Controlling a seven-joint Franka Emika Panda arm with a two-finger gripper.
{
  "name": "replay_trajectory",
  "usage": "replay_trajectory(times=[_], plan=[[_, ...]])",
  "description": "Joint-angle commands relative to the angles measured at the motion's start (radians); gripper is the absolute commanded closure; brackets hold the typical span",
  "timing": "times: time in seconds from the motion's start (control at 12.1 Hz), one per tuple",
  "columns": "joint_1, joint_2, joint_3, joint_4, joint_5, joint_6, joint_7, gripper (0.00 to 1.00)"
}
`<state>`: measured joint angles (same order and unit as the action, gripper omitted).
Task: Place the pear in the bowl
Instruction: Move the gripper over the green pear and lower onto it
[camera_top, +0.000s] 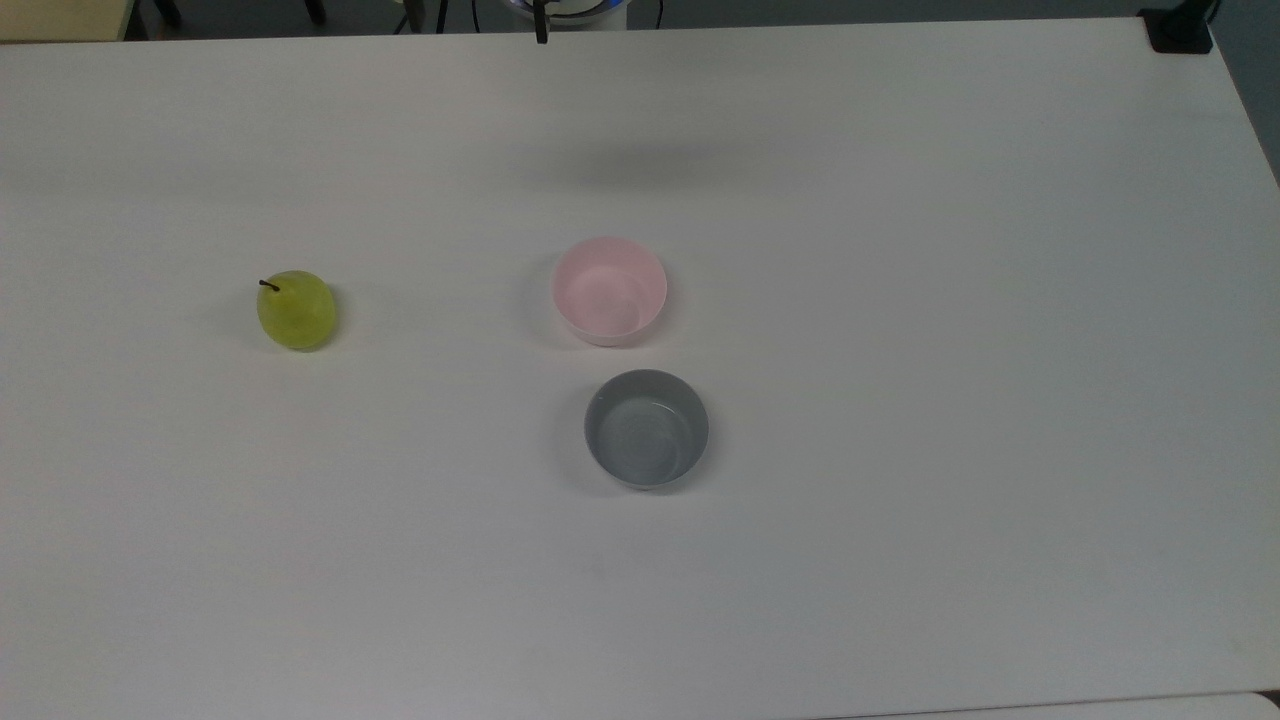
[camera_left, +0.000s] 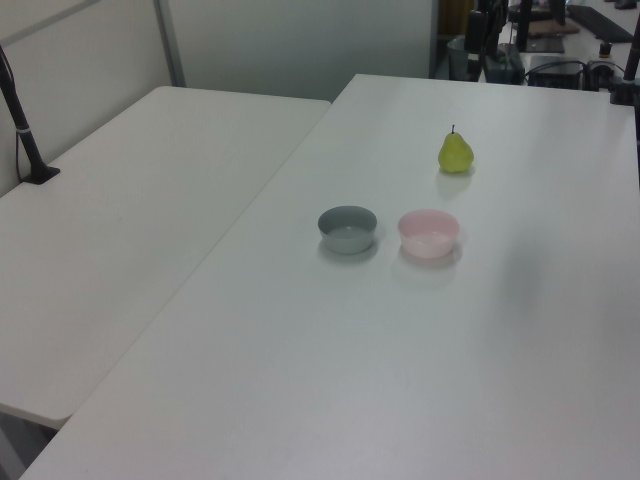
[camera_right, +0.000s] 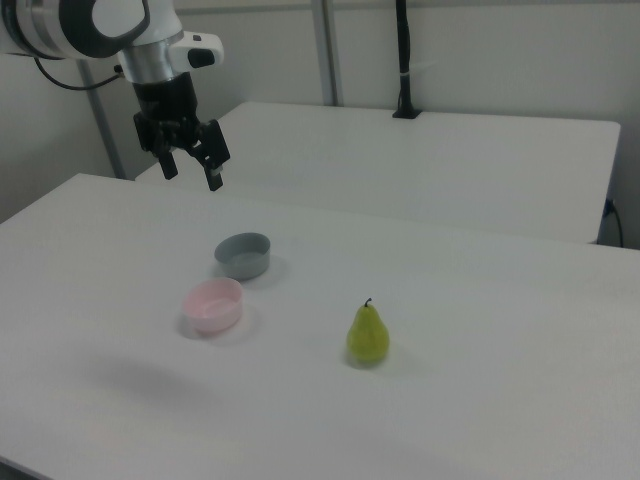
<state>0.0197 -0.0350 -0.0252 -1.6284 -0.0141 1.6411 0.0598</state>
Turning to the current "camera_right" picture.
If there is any grey bowl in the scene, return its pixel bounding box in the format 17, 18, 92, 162
214, 232, 272, 281

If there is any grey metal frame post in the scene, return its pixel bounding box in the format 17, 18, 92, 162
78, 59, 126, 180
310, 0, 345, 107

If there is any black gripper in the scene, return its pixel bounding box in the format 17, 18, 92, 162
131, 73, 232, 192

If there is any white side table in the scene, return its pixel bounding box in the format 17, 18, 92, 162
134, 101, 622, 245

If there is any green pear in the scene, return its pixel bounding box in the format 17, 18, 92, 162
346, 297, 391, 365

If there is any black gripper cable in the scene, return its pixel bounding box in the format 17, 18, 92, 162
32, 55, 126, 92

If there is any pink bowl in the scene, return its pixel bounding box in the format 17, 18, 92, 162
182, 278, 245, 335

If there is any black cable behind table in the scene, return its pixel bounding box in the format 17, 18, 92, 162
604, 198, 625, 246

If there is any black camera stand pole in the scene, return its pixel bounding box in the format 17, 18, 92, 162
392, 0, 424, 120

